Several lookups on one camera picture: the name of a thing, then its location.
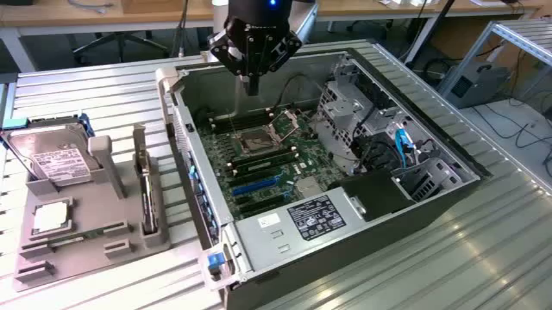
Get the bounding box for black cable coil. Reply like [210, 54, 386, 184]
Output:
[424, 57, 449, 81]

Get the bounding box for black RAM slot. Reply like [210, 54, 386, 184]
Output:
[223, 145, 297, 167]
[211, 118, 277, 135]
[208, 109, 274, 125]

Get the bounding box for blue expansion slot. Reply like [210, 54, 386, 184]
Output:
[231, 178, 278, 196]

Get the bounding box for aluminium frame slat table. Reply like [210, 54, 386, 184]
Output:
[437, 19, 552, 107]

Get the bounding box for grey unit with handle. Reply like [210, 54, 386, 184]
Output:
[438, 63, 512, 109]

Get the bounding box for graphics card with metal bracket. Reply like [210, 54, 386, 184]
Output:
[131, 123, 159, 234]

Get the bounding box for blue data wire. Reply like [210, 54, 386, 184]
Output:
[394, 128, 417, 171]

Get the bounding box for green RAM stick bare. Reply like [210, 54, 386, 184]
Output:
[45, 227, 108, 249]

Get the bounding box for silver CPU chip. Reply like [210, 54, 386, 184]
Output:
[32, 203, 72, 232]

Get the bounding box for black looped wire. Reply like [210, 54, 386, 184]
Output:
[274, 74, 321, 110]

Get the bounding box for hard disk with blue carrier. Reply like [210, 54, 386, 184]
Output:
[0, 111, 95, 187]

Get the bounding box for CPU socket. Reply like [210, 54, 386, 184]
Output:
[235, 128, 283, 156]

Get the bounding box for wooden desk with white legs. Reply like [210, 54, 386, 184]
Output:
[0, 0, 216, 74]

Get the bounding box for open metal socket cover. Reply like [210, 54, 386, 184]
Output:
[266, 108, 302, 143]

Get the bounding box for black office chair base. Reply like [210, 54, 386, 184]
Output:
[71, 30, 168, 64]

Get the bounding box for grey-blue network cable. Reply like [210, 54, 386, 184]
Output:
[68, 0, 115, 14]

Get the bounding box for black floor cables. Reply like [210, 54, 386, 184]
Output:
[469, 96, 552, 152]

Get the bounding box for small black chair base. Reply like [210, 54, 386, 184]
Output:
[327, 19, 393, 39]

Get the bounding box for long wooden desk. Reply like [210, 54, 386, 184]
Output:
[317, 0, 543, 64]

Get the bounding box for green motherboard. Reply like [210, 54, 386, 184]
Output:
[195, 108, 346, 220]

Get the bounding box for silver chipset heatsink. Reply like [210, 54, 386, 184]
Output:
[295, 179, 322, 198]

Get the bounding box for grey metal drive cage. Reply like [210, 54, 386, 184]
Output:
[317, 80, 389, 169]

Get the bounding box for black power wire bundle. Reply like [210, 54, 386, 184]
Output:
[351, 124, 405, 172]

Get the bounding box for black plastic air shroud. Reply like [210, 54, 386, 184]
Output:
[330, 169, 417, 222]

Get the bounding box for grey power supply unit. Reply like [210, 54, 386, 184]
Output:
[235, 187, 371, 272]

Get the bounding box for thin metal locking lever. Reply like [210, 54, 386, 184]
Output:
[224, 108, 243, 143]

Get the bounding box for brown cardboard box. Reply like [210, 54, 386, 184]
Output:
[120, 0, 184, 14]

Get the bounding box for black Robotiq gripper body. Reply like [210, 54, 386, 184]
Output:
[223, 0, 294, 78]

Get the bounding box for RAM stick with label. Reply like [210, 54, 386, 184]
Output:
[235, 152, 299, 172]

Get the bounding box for grey plastic parts rack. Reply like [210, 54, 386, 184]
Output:
[12, 135, 174, 291]

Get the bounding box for open black PC case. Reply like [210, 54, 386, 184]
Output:
[155, 47, 492, 310]

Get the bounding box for black expansion slot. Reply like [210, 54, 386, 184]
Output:
[238, 195, 289, 216]
[227, 170, 277, 190]

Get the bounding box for grey perforated disk bay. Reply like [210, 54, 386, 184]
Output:
[392, 158, 465, 203]

